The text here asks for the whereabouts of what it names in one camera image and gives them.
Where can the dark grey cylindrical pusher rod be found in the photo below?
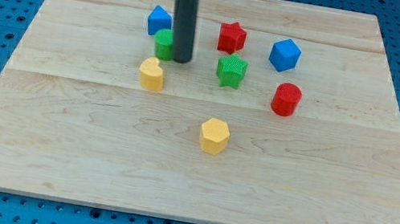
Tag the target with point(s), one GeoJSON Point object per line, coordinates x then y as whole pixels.
{"type": "Point", "coordinates": [184, 27]}

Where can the yellow heart block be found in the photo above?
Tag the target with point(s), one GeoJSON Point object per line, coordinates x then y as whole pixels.
{"type": "Point", "coordinates": [151, 74]}

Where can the yellow hexagon block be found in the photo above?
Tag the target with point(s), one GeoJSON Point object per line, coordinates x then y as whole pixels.
{"type": "Point", "coordinates": [214, 136]}

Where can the blue triangular block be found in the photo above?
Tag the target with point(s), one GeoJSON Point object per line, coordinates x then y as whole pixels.
{"type": "Point", "coordinates": [158, 19]}

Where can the green cylinder block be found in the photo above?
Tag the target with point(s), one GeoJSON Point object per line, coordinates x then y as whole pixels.
{"type": "Point", "coordinates": [163, 44]}

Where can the red star block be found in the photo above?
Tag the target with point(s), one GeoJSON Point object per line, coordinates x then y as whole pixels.
{"type": "Point", "coordinates": [231, 37]}

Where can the green star block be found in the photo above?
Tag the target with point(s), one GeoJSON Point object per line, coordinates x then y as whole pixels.
{"type": "Point", "coordinates": [231, 71]}

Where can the blue cube block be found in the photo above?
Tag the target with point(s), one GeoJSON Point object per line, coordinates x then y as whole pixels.
{"type": "Point", "coordinates": [284, 55]}

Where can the red cylinder block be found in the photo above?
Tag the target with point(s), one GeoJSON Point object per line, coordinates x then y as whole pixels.
{"type": "Point", "coordinates": [286, 98]}

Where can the wooden board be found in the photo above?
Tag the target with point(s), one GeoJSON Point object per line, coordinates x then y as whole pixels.
{"type": "Point", "coordinates": [77, 127]}

